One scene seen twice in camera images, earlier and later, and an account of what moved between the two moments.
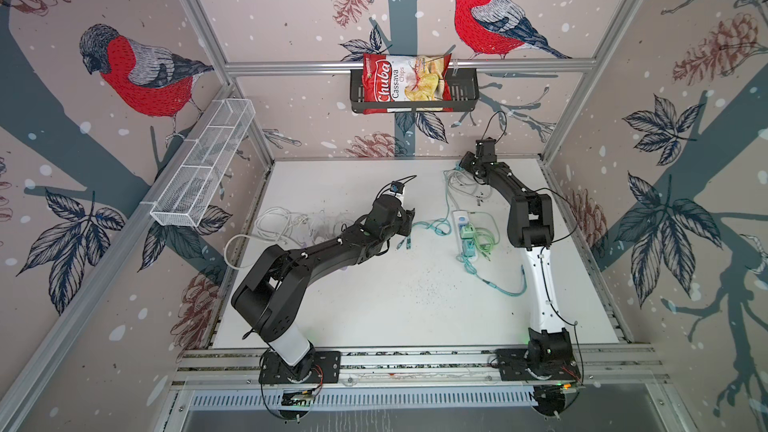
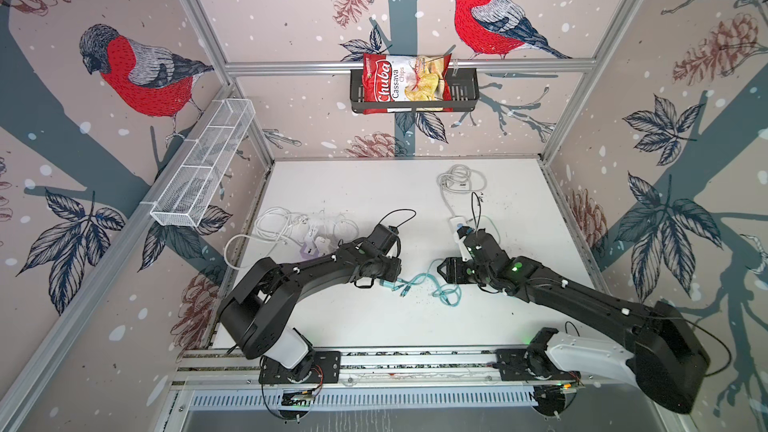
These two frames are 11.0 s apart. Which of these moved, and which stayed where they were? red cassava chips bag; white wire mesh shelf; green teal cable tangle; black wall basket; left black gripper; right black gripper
Moved: green teal cable tangle; right black gripper; left black gripper
Stayed: black wall basket; red cassava chips bag; white wire mesh shelf
